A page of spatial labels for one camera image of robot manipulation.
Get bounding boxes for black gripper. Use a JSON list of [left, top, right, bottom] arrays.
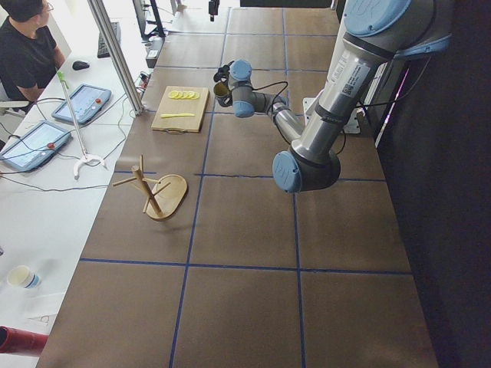
[[208, 0, 219, 21]]

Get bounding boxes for yellow plastic knife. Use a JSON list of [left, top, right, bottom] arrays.
[[160, 113, 195, 119]]

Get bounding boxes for seated person black shirt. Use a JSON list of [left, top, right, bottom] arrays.
[[1, 0, 66, 104]]

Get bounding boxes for dark grey HOME mug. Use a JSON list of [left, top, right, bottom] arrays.
[[213, 81, 233, 107]]

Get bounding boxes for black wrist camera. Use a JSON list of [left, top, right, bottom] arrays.
[[213, 61, 234, 84]]

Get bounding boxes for reacher grabber stick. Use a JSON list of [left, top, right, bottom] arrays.
[[57, 71, 107, 180]]

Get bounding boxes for bamboo cutting board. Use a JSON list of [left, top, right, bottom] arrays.
[[151, 85, 209, 133]]

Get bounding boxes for white paper cup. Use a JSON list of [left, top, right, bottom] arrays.
[[7, 265, 41, 289]]

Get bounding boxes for black keyboard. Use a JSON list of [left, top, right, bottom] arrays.
[[97, 21, 122, 59]]

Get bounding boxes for near teach pendant tablet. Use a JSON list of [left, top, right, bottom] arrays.
[[1, 120, 72, 172]]

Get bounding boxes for far teach pendant tablet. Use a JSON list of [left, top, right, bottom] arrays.
[[51, 84, 112, 126]]

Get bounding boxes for teach pendant tablet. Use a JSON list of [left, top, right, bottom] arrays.
[[51, 84, 112, 126], [1, 120, 72, 172]]

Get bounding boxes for red object at edge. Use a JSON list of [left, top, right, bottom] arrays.
[[1, 326, 48, 357]]

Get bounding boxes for black computer mouse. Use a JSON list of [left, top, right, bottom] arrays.
[[72, 61, 90, 71]]

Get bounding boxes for wooden cup storage rack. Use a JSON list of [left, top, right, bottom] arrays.
[[112, 155, 188, 221]]

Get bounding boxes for aluminium frame post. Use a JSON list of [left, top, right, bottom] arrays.
[[87, 0, 144, 116]]

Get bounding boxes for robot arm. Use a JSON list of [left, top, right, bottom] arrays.
[[227, 1, 454, 193]]

